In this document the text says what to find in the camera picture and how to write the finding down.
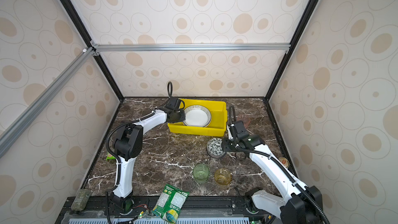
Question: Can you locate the black floral pattern bowl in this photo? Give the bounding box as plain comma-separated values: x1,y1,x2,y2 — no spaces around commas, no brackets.
206,138,226,159

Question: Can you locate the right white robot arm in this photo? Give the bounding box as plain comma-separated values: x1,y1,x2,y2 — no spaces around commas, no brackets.
222,121,330,224

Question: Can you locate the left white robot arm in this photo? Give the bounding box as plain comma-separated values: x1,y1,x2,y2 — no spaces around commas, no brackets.
105,96,185,213

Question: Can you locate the yellow plastic bin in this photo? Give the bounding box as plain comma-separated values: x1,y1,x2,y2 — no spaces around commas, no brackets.
168,99,228,137

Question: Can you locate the pink glass cup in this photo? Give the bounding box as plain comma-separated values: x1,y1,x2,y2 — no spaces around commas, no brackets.
237,115,251,129

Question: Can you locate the yellow glass cup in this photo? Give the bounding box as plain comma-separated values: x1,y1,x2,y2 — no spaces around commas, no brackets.
214,168,232,186

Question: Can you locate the green glass cup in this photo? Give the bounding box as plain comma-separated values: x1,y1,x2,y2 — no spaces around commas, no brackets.
193,163,210,183

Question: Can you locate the green beverage can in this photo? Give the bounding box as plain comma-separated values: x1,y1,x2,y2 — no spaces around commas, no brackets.
278,157,290,168

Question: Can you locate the small green packet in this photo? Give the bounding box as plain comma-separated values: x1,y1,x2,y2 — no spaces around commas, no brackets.
106,153,116,161

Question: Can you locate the green snack bag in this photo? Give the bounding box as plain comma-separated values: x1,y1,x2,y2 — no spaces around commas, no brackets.
152,184,190,224

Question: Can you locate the horizontal aluminium frame bar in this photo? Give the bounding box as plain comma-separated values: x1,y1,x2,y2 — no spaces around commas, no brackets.
93,43,291,52

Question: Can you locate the left aluminium frame bar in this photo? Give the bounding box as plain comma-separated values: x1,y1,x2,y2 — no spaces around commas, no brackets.
1,47,94,156

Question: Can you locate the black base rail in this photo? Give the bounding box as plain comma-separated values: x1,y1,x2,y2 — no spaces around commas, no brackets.
54,194,324,224

